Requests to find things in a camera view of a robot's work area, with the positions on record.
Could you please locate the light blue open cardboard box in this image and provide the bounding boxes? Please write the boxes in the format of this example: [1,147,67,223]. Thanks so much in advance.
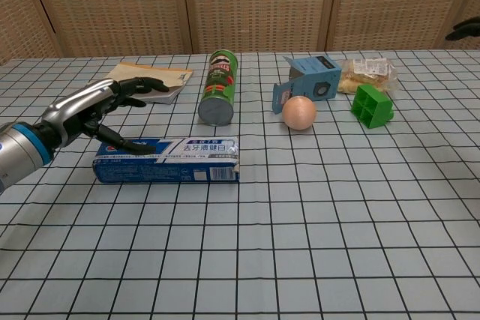
[272,55,343,115]

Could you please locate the blue Crest toothpaste box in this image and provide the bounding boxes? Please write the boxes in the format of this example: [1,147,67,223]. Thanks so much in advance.
[91,136,242,184]

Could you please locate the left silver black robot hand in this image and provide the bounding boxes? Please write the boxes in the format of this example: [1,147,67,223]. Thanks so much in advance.
[40,76,170,154]

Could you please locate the blue checked tablecloth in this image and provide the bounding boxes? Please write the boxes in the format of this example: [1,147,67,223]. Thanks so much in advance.
[0,49,480,320]

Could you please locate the green Pringles can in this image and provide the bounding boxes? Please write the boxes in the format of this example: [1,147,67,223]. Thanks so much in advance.
[197,49,239,127]

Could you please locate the beige paper notebook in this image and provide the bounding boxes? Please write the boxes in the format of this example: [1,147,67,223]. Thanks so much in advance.
[100,62,194,106]

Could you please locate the green plastic grid block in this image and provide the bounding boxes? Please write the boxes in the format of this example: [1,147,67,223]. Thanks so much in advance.
[350,84,395,129]

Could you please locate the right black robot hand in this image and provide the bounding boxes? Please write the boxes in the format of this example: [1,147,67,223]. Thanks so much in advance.
[445,15,480,41]

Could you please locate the woven folding screen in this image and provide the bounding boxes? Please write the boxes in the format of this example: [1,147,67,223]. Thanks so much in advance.
[0,0,480,66]

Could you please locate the clear bag of snacks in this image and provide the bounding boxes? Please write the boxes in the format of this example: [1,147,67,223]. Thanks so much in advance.
[337,57,398,94]

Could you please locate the peach coloured ball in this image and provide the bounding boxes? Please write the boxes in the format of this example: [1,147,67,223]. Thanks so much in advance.
[281,96,318,131]

